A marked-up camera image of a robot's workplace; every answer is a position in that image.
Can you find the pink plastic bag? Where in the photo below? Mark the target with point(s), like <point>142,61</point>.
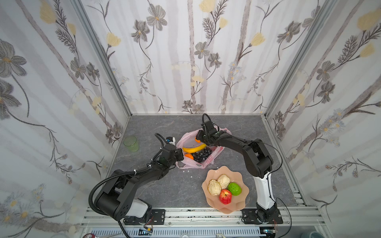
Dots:
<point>188,140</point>

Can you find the orange fake tangerine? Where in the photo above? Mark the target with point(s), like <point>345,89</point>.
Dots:
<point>190,156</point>

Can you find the white slotted cable duct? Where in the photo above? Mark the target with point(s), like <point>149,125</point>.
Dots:
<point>203,232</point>

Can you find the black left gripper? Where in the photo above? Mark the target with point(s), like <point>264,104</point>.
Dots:
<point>177,154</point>

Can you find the yellow fake banana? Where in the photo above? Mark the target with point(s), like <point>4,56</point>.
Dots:
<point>194,149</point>

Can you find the red fake strawberry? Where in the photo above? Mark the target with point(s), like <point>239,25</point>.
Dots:
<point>225,197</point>

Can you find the green fake lime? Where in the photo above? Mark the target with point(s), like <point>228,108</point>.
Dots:
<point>234,188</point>

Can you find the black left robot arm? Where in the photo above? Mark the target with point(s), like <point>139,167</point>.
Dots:
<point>115,196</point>

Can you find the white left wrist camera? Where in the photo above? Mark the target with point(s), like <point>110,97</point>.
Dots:
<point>171,140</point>

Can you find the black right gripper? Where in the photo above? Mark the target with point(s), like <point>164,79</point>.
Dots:
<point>201,136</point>

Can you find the dark fake grape bunch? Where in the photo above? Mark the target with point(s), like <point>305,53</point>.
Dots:
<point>202,155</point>

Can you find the peach scalloped plate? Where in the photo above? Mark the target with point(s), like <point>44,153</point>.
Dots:
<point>238,202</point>

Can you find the green translucent cup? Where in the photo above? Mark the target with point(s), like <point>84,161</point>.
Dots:
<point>131,143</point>

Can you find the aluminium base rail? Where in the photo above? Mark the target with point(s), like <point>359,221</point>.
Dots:
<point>209,217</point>

